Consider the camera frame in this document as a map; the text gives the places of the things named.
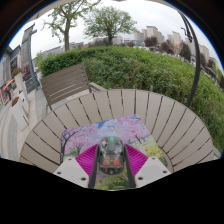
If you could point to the floral landscape print mouse pad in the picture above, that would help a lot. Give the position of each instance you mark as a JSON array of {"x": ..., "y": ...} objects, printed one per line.
[{"x": 86, "y": 133}]

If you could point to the grey slatted outdoor chair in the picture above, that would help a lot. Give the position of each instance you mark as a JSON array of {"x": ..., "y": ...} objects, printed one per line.
[{"x": 65, "y": 83}]

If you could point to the large white flower planter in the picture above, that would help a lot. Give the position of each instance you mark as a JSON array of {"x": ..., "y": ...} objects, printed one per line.
[{"x": 19, "y": 115}]

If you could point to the small white flower planter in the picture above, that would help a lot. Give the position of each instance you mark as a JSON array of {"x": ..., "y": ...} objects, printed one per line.
[{"x": 19, "y": 81}]

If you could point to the tall grey sign pillar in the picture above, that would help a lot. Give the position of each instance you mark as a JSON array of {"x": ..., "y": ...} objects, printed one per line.
[{"x": 27, "y": 50}]

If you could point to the transparent computer mouse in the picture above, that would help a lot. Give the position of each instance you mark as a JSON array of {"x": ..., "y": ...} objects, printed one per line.
[{"x": 111, "y": 156}]

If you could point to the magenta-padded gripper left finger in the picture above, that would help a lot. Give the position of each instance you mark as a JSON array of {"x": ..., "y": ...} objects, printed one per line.
[{"x": 71, "y": 171}]

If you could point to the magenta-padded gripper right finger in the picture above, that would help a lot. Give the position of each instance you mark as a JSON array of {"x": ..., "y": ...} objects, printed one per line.
[{"x": 151, "y": 170}]

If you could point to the thin sparse-leaved tree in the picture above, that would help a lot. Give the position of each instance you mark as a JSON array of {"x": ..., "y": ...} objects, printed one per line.
[{"x": 67, "y": 36}]

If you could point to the group of apartment buildings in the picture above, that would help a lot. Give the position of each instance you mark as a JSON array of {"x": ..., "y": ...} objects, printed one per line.
[{"x": 176, "y": 38}]

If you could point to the round leafy tree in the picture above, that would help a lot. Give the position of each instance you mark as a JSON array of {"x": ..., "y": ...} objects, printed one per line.
[{"x": 109, "y": 23}]

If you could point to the dark curved parasol pole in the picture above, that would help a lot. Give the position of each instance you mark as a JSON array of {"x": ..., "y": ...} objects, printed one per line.
[{"x": 197, "y": 66}]

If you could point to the green hedge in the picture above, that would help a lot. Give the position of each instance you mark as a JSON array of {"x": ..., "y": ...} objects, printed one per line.
[{"x": 140, "y": 70}]

